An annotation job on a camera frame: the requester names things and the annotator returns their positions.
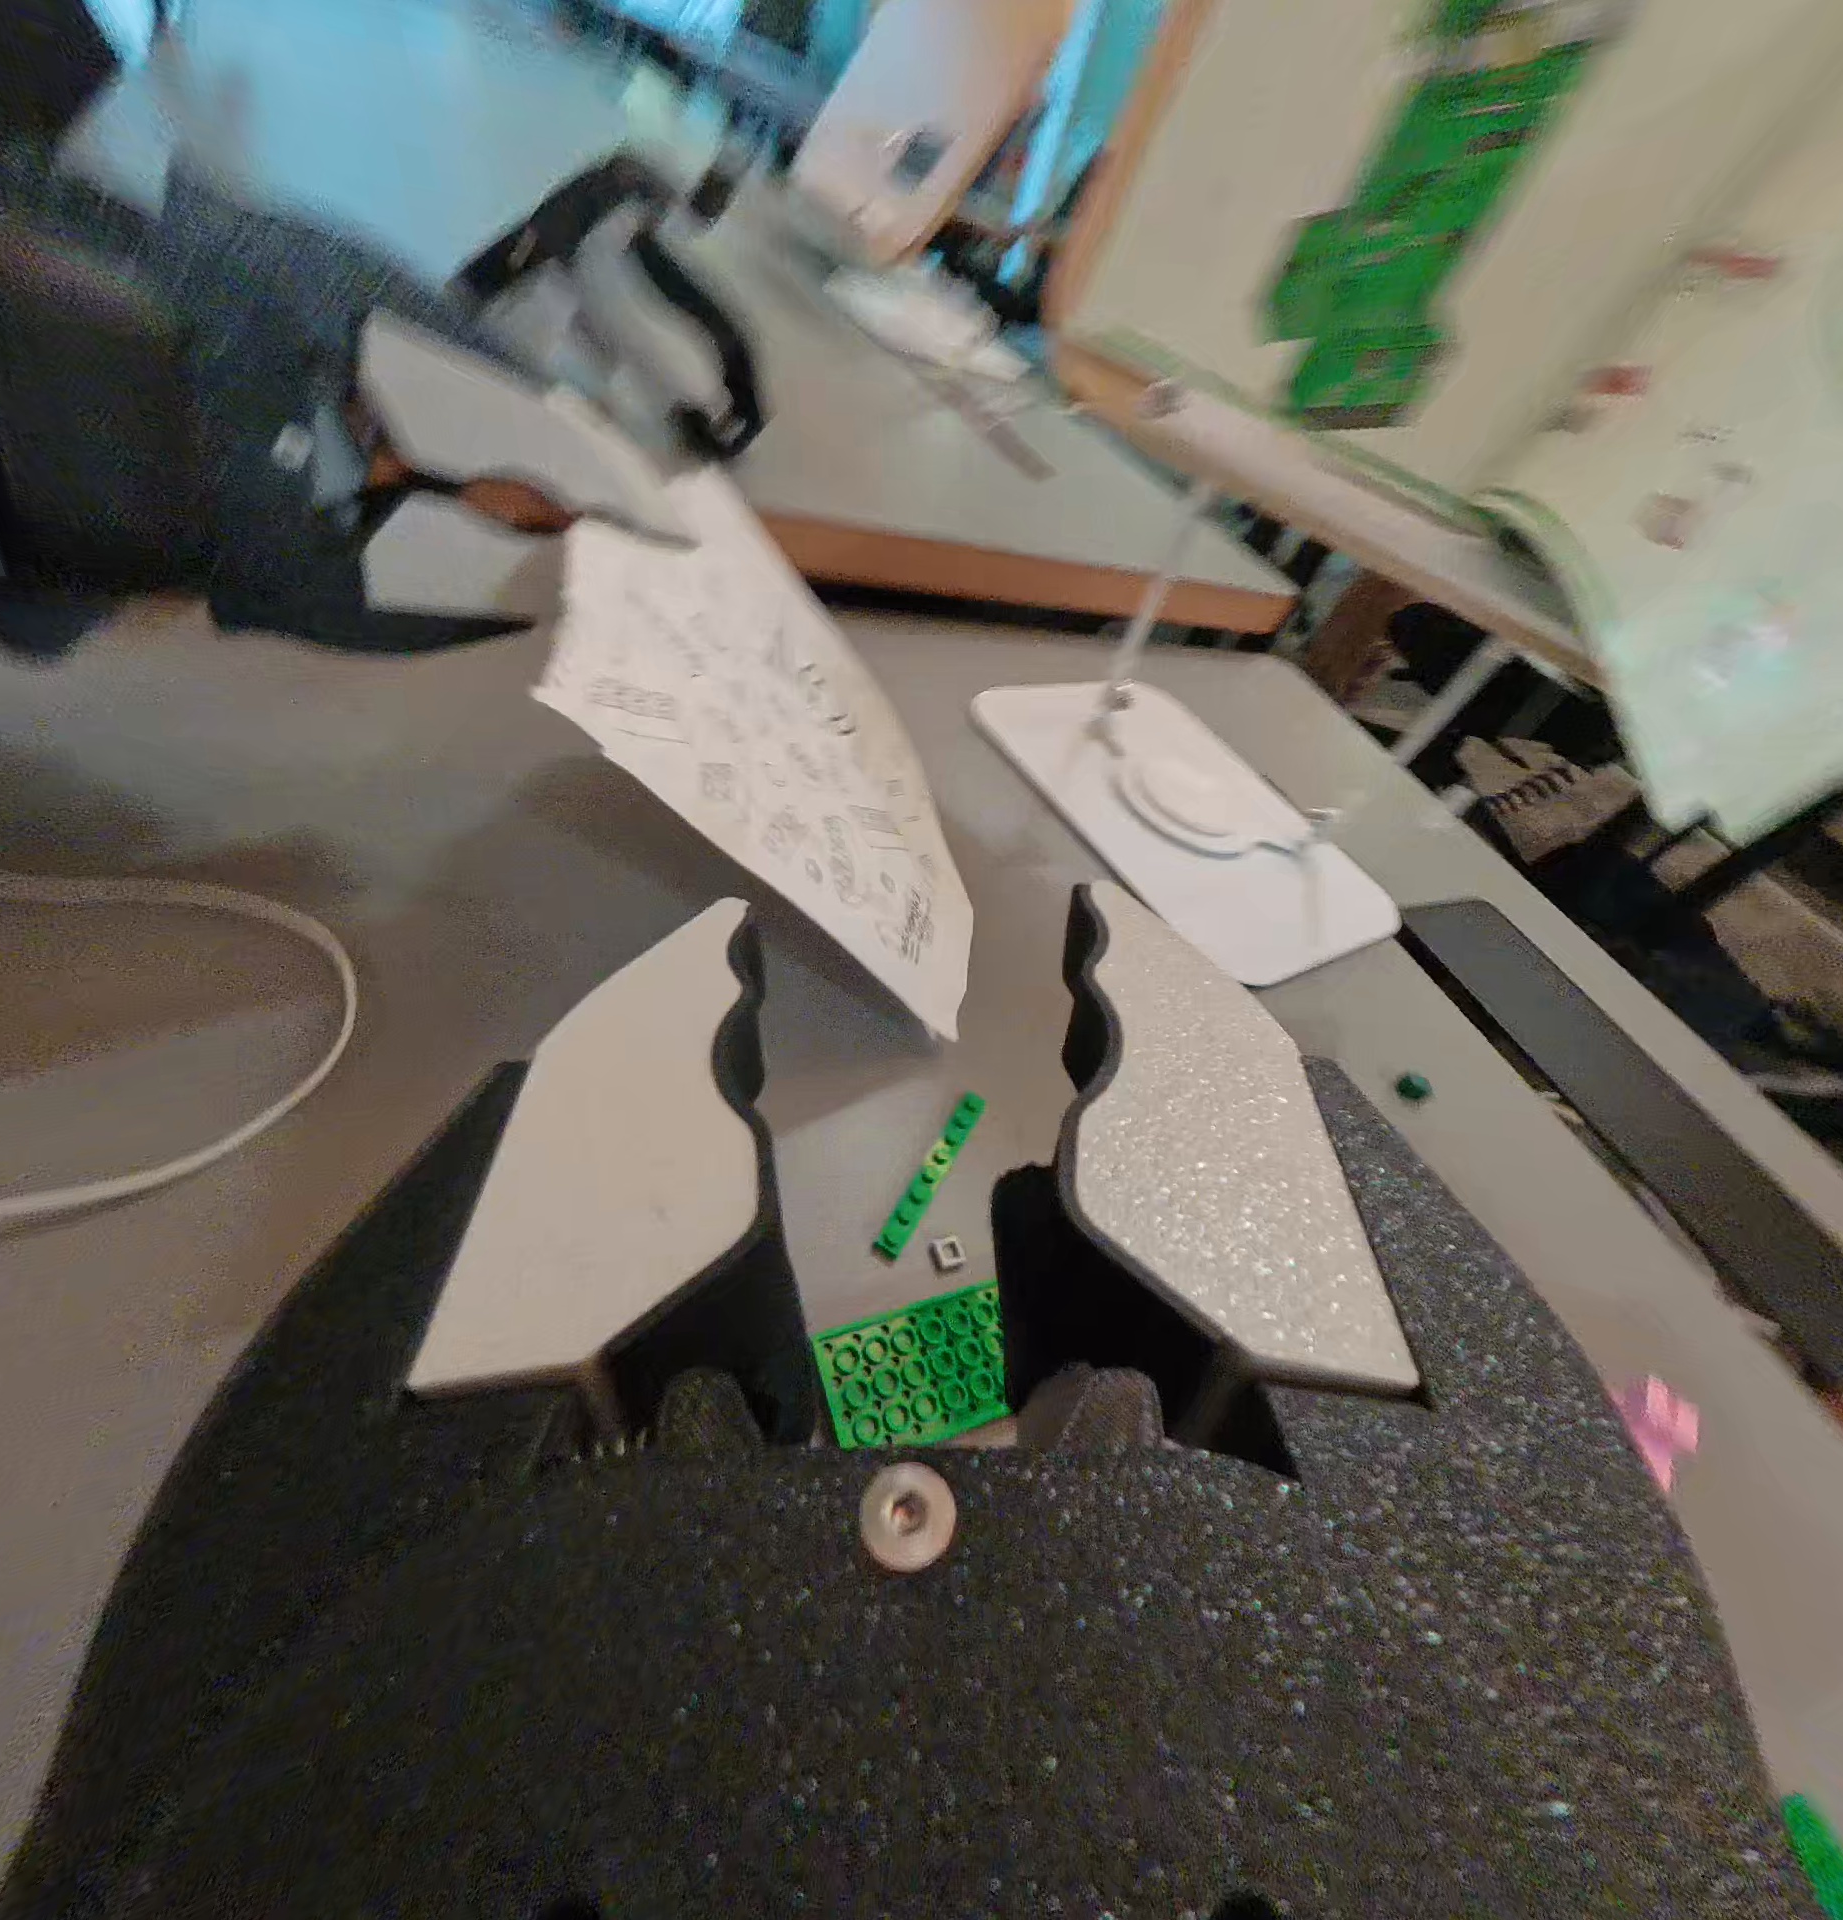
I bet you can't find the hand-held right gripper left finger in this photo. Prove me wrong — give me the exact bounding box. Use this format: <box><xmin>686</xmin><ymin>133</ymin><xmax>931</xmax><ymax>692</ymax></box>
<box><xmin>406</xmin><ymin>897</ymin><xmax>819</xmax><ymax>1448</ymax></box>

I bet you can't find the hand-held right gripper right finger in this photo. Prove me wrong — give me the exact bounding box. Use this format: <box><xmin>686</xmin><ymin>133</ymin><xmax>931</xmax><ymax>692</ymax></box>
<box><xmin>991</xmin><ymin>882</ymin><xmax>1422</xmax><ymax>1448</ymax></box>

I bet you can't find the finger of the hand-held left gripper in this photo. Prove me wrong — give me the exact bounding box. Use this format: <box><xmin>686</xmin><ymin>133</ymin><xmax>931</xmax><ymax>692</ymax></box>
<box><xmin>357</xmin><ymin>322</ymin><xmax>704</xmax><ymax>549</ymax></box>

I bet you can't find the white printed paper bag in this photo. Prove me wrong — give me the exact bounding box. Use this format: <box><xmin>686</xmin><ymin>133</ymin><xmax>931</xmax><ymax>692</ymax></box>
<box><xmin>530</xmin><ymin>470</ymin><xmax>974</xmax><ymax>1043</ymax></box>

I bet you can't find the toy brick instruction booklet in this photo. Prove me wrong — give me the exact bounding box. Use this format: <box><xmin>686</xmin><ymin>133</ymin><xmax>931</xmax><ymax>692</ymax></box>
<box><xmin>1062</xmin><ymin>0</ymin><xmax>1843</xmax><ymax>843</ymax></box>

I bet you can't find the grey desk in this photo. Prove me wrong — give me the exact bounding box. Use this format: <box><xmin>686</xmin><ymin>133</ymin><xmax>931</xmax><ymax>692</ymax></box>
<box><xmin>0</xmin><ymin>592</ymin><xmax>1843</xmax><ymax>1920</ymax></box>

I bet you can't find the wood-edged pale desk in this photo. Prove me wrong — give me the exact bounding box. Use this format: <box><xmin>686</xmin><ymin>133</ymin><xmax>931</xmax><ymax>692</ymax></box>
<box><xmin>357</xmin><ymin>224</ymin><xmax>1301</xmax><ymax>634</ymax></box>

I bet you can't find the long narrow green toy plate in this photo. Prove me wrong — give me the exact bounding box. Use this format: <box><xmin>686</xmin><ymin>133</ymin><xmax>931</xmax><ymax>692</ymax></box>
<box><xmin>872</xmin><ymin>1093</ymin><xmax>987</xmax><ymax>1261</ymax></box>

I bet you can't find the large green toy plate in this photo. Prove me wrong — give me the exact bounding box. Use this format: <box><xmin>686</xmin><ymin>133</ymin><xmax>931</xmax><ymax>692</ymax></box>
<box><xmin>1780</xmin><ymin>1790</ymin><xmax>1843</xmax><ymax>1920</ymax></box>
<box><xmin>809</xmin><ymin>1286</ymin><xmax>1008</xmax><ymax>1453</ymax></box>

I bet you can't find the white book stand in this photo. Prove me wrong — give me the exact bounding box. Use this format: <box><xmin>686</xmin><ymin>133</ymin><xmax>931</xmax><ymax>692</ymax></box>
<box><xmin>1072</xmin><ymin>495</ymin><xmax>1344</xmax><ymax>878</ymax></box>

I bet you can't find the pink toy pig figure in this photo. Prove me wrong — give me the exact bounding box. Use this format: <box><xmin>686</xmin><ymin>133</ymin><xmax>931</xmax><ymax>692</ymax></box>
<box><xmin>1603</xmin><ymin>1372</ymin><xmax>1704</xmax><ymax>1494</ymax></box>

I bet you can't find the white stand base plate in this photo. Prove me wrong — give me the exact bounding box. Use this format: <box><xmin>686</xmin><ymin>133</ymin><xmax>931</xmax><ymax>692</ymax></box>
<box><xmin>968</xmin><ymin>682</ymin><xmax>1403</xmax><ymax>989</ymax></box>
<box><xmin>823</xmin><ymin>270</ymin><xmax>1035</xmax><ymax>383</ymax></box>

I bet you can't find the white cable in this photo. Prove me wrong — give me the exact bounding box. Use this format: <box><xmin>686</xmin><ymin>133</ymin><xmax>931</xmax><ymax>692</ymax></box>
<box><xmin>0</xmin><ymin>860</ymin><xmax>359</xmax><ymax>1233</ymax></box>

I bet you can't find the black desk cable cover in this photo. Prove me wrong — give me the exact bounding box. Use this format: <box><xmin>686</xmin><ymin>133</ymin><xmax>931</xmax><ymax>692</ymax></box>
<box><xmin>1400</xmin><ymin>900</ymin><xmax>1843</xmax><ymax>1388</ymax></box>

